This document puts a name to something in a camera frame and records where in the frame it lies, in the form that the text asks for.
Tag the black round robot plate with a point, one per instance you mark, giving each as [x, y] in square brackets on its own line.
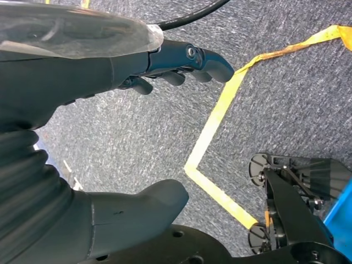
[198, 247]

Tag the blue metal shelf rack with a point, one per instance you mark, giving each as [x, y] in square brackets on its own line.
[344, 222]
[77, 184]

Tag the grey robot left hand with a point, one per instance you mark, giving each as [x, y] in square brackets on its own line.
[82, 73]

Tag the yellow floor tape square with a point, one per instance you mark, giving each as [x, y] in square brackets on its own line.
[214, 120]

